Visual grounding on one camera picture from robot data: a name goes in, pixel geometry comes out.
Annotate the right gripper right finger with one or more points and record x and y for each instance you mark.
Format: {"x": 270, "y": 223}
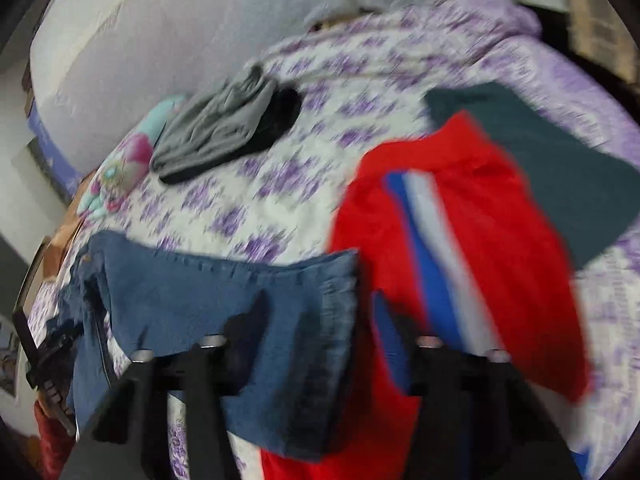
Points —
{"x": 478, "y": 419}

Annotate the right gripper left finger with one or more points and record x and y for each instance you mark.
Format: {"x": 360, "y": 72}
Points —
{"x": 130, "y": 436}

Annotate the blue denim jeans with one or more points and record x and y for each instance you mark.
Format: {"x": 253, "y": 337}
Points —
{"x": 148, "y": 298}

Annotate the red sleeve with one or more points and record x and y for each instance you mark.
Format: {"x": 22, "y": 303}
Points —
{"x": 55, "y": 444}

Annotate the brown orange pillow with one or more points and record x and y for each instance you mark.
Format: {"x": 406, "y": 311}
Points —
{"x": 59, "y": 244}

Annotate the red track pants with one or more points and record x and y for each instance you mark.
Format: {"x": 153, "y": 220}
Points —
{"x": 447, "y": 234}

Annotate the blue floral cloth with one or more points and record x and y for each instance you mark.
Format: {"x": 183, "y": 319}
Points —
{"x": 62, "y": 176}

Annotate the floral folded blanket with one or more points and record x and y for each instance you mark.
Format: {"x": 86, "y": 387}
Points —
{"x": 128, "y": 164}

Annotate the dark green folded garment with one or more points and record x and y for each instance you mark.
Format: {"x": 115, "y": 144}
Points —
{"x": 591, "y": 198}

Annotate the grey folded garment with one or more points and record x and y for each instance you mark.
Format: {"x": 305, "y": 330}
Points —
{"x": 214, "y": 123}

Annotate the black folded garment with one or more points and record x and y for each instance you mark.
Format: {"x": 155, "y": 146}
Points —
{"x": 278, "y": 119}

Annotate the purple floral bed sheet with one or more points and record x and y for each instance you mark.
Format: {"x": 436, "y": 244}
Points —
{"x": 363, "y": 84}

